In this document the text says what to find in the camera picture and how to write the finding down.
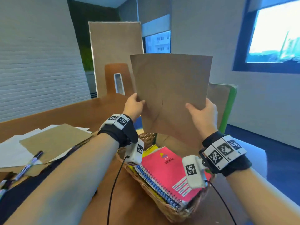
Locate person's left hand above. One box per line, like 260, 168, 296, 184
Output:
122, 93, 146, 122

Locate person's right hand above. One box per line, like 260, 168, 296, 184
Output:
185, 98, 218, 140

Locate brown kraft paper sheet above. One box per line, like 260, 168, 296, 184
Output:
156, 83, 231, 157
19, 124, 92, 164
130, 53, 213, 148

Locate yellow notebook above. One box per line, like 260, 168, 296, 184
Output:
127, 144, 160, 173

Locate pink spiral notebook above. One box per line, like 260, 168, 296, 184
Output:
140, 146, 211, 203

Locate blue spiral notebook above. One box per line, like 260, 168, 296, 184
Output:
134, 165, 186, 210

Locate white paper sheet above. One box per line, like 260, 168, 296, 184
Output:
0, 128, 71, 168
41, 125, 93, 134

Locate woven wicker basket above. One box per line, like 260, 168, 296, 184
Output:
115, 132, 215, 223

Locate black white markers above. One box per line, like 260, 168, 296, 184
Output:
10, 150, 44, 183

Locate person's right forearm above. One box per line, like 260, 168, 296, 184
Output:
226, 167, 300, 225

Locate person's left forearm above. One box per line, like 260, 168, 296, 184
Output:
4, 133, 120, 225

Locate black left wrist marker band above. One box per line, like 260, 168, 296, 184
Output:
97, 113, 139, 148

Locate black wrist marker band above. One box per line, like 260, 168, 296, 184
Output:
97, 113, 139, 148
198, 131, 253, 177

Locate brown wooden chair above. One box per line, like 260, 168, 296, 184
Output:
104, 63, 135, 96

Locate black right wrist marker band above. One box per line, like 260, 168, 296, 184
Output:
198, 131, 253, 177

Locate window with building view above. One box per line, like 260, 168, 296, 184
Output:
143, 30, 172, 54

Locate brown metal-framed board panel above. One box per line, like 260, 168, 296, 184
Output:
88, 21, 144, 98

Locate grey roller blind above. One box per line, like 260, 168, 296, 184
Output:
141, 14, 172, 37

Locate blue-framed window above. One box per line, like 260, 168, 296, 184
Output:
232, 0, 300, 74

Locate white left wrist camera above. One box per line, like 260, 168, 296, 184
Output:
124, 138, 145, 166

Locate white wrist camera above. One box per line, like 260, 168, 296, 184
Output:
182, 155, 208, 189
124, 138, 145, 166

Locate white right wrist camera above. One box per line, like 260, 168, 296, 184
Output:
182, 155, 208, 189

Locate green foliage wall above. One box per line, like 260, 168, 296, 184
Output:
79, 45, 94, 72

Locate black right camera cable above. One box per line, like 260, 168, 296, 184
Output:
204, 179, 237, 225

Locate black camera cable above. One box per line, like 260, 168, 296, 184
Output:
204, 179, 237, 225
107, 156, 130, 225

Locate black left camera cable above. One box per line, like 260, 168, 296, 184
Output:
107, 156, 130, 225

